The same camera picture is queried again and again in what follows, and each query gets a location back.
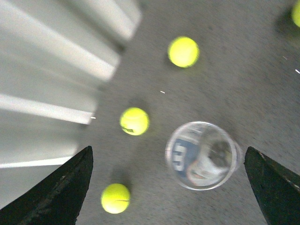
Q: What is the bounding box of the white pleated curtain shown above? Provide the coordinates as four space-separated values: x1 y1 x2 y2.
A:
0 0 144 207

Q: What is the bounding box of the clear Wilson tennis ball can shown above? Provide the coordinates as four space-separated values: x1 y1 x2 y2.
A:
165 121 243 191

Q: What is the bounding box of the tennis ball with Wilson logo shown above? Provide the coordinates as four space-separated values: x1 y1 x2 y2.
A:
291 0 300 27

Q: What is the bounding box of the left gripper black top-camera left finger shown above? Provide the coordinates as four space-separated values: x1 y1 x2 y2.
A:
0 146 93 225

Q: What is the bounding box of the plain yellow tennis ball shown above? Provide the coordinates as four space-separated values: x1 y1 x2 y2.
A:
167 36 200 68

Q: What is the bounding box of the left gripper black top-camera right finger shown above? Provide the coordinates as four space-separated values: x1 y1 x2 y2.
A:
244 147 300 225

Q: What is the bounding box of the yellow tennis ball black mark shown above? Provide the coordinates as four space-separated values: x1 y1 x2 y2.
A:
120 107 150 135

